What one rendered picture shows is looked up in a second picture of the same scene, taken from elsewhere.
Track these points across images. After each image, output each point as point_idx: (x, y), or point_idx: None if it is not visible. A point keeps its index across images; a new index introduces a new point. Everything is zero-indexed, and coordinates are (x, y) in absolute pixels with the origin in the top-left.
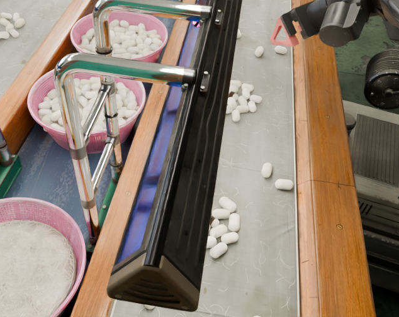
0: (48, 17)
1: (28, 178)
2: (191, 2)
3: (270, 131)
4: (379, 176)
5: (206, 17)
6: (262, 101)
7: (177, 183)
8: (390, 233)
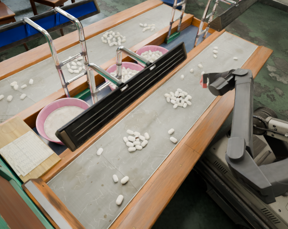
0: (135, 41)
1: None
2: (192, 53)
3: (185, 118)
4: None
5: (147, 65)
6: (191, 105)
7: (85, 114)
8: (230, 187)
